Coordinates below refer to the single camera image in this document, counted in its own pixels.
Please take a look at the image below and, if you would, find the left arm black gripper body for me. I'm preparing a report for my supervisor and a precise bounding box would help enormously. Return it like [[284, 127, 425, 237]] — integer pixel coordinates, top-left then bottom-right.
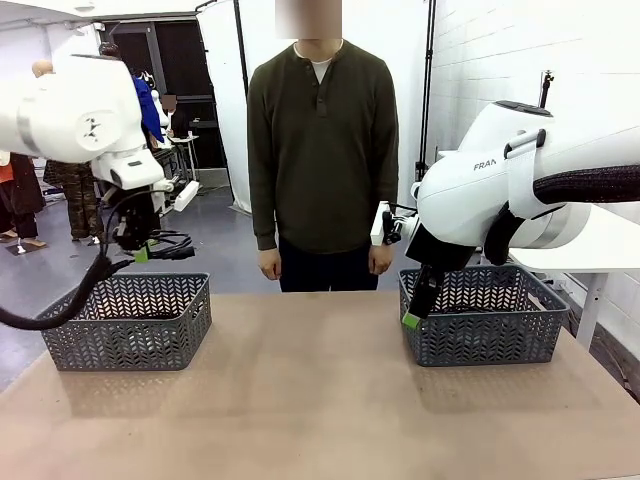
[[113, 192, 159, 251]]

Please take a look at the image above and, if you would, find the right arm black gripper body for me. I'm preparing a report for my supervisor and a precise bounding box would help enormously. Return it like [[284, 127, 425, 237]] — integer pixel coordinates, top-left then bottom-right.
[[405, 223, 474, 275]]

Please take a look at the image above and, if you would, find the person's left forearm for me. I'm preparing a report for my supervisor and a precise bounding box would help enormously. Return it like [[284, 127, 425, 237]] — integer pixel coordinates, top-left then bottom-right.
[[369, 159, 401, 246]]

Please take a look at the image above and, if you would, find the person's right forearm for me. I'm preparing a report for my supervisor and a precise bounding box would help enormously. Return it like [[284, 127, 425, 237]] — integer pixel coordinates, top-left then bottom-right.
[[248, 164, 284, 251]]

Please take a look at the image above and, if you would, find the person's left hand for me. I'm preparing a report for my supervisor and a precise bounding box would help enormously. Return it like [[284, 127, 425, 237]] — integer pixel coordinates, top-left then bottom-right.
[[368, 243, 396, 275]]

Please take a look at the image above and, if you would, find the person's right hand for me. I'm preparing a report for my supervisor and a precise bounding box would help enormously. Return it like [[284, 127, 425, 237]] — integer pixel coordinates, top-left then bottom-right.
[[258, 248, 284, 281]]

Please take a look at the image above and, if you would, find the mannequin with white sweater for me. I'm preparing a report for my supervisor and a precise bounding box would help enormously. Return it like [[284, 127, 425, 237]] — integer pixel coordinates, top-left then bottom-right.
[[30, 59, 105, 242]]

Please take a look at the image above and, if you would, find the grey perforated plastic basket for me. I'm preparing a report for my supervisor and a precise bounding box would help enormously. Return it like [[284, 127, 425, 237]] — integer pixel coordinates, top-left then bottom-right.
[[398, 264, 571, 369], [35, 272, 213, 372]]

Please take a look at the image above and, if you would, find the grey background workbench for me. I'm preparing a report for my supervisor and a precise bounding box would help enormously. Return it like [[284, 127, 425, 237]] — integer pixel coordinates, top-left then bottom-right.
[[149, 133, 204, 201]]

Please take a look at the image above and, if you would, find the mannequin with blue jacket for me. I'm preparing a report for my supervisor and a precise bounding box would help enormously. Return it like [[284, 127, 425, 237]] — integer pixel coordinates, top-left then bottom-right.
[[99, 42, 167, 149]]

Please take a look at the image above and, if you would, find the mannequin with brown clothes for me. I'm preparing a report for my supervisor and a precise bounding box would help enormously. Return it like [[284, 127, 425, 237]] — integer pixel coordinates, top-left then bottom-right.
[[0, 148, 47, 249]]

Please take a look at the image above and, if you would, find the background person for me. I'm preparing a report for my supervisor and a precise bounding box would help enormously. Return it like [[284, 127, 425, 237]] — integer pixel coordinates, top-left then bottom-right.
[[162, 92, 190, 139]]

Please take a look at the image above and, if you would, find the black backdrop stand pole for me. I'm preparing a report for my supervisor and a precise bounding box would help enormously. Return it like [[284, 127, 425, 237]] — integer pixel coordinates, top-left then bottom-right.
[[195, 0, 251, 94], [413, 0, 437, 181]]

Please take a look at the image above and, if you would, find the white photo backdrop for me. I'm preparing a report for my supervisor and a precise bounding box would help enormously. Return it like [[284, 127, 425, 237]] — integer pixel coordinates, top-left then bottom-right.
[[195, 0, 437, 217]]

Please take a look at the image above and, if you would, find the person in green sweater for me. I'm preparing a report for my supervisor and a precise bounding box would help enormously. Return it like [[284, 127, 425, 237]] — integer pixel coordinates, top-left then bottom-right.
[[246, 0, 401, 294]]

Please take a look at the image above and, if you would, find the white table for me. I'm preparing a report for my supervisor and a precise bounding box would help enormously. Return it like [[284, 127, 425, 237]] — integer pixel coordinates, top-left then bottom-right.
[[507, 204, 640, 352]]

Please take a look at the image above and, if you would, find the black tripod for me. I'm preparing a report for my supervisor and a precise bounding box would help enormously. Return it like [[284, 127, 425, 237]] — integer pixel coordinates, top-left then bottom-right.
[[538, 69, 557, 110]]

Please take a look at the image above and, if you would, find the left arm white wrist camera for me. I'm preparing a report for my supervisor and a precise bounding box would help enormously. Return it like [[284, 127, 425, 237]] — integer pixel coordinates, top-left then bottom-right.
[[172, 180, 201, 213]]

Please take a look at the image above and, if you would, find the arm white wrist camera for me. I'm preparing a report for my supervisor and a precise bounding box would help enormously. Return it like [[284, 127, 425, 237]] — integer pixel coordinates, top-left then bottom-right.
[[370, 201, 404, 247], [172, 180, 201, 213]]

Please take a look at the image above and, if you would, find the right arm white wrist camera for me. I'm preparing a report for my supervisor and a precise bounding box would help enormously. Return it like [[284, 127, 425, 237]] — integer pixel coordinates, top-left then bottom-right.
[[370, 201, 404, 247]]

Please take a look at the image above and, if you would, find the left arm black cable sleeve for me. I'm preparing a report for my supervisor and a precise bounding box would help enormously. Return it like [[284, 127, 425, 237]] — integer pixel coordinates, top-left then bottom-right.
[[0, 189, 151, 331]]

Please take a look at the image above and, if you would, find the arm black cable sleeve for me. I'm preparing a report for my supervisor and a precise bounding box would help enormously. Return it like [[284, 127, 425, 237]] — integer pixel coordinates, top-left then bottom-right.
[[0, 189, 151, 331], [482, 167, 640, 266]]

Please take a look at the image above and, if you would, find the right arm black cable sleeve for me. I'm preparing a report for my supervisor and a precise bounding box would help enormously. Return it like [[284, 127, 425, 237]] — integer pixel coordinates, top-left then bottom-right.
[[482, 167, 640, 266]]

